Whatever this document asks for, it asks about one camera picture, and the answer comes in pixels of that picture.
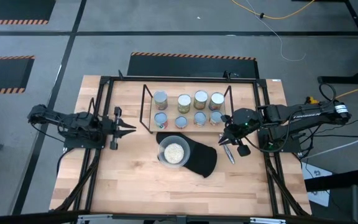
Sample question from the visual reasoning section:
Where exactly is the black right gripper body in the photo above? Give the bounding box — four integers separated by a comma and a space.
223, 114, 250, 157

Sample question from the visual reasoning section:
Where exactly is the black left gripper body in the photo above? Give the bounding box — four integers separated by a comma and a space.
103, 106, 123, 151

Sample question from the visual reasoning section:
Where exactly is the orange white label can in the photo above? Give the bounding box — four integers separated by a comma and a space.
209, 110, 223, 126

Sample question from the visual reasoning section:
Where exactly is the dark label tin can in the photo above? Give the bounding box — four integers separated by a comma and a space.
193, 111, 208, 127

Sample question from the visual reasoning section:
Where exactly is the short tan label can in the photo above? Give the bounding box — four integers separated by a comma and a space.
154, 111, 169, 130

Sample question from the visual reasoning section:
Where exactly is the teal orange-slices print can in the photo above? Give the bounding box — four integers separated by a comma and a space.
209, 91, 226, 111

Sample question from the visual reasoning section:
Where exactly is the tomatoes label tin can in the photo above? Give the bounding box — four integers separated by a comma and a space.
153, 90, 168, 111

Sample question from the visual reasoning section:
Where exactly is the short yellow figs can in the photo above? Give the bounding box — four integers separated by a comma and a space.
174, 115, 189, 129

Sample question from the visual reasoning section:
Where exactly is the tall green peach can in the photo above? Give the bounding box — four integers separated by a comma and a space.
193, 90, 209, 111

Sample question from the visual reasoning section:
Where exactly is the yellow-green label tin can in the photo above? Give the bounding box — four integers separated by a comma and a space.
177, 93, 192, 114

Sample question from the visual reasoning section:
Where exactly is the silver metal pen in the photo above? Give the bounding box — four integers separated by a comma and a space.
219, 133, 236, 165

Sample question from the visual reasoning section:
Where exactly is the clear plastic bowl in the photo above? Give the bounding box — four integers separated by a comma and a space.
157, 134, 191, 169

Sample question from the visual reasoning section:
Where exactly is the white rice heap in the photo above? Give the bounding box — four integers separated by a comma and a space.
163, 142, 185, 165

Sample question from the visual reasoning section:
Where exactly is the white paper sheet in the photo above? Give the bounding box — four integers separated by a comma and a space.
301, 163, 332, 208

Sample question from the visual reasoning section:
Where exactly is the black floor mat striped edge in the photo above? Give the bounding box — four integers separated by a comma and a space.
0, 0, 57, 26
0, 55, 35, 96
126, 52, 260, 79

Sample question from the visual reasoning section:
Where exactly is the black furniture piece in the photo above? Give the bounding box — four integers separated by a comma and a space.
305, 169, 358, 224

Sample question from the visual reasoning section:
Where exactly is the wooden shelf black wire frame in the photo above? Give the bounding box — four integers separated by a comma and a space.
139, 83, 233, 135

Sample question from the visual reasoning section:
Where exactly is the black aluminium table frame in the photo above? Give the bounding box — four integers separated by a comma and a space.
50, 70, 312, 218

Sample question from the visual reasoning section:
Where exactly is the silver metal bracket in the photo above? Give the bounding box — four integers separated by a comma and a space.
76, 213, 114, 224
249, 217, 287, 224

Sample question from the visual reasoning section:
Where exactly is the thick grey cable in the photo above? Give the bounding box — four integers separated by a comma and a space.
300, 129, 358, 160

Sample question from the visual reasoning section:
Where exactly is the thin white floor cable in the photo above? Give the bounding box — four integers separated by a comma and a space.
246, 0, 306, 62

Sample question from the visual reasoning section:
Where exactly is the black desk frame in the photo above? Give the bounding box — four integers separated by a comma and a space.
292, 0, 358, 85

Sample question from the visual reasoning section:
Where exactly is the yellow floor cable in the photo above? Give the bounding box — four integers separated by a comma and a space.
231, 0, 317, 21

